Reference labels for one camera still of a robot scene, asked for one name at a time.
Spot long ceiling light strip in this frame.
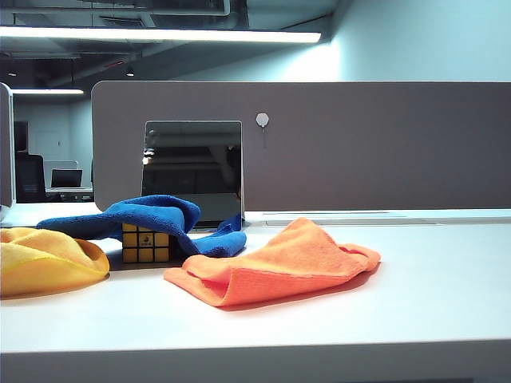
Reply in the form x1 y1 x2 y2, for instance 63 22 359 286
0 25 323 45

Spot Rubik's cube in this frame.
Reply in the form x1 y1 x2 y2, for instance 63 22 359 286
121 222 175 265

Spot orange microfiber rag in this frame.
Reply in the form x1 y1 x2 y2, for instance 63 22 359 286
163 217 382 309

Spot yellow microfiber rag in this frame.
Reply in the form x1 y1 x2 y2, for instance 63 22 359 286
0 227 111 299

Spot black background laptop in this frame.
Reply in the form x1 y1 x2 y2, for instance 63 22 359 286
50 168 84 190

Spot blue microfiber rag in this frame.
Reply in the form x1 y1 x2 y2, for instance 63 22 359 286
36 194 248 259

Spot short ceiling light strip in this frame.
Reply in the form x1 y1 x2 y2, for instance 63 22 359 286
10 88 85 96

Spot grey desk cable tray lid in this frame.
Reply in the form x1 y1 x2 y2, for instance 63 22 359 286
262 211 442 227

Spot silver standing mirror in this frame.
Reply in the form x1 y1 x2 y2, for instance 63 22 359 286
141 119 252 233

